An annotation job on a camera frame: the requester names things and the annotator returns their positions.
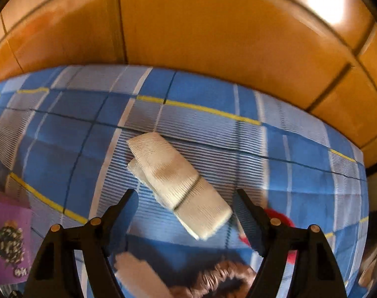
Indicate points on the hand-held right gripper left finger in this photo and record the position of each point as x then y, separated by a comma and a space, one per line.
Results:
126, 217

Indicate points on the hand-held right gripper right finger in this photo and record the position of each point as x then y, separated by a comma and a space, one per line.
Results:
250, 220

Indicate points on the red plush toy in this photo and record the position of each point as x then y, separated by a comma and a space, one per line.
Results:
286, 220

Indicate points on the blue checkered bedsheet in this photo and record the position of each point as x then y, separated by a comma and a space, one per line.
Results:
207, 93

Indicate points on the purple carton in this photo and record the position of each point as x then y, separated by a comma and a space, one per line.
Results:
8, 217

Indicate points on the brown scrunchie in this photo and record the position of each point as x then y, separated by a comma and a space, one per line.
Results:
219, 279

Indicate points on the pale towel with band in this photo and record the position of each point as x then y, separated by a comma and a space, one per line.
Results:
176, 180

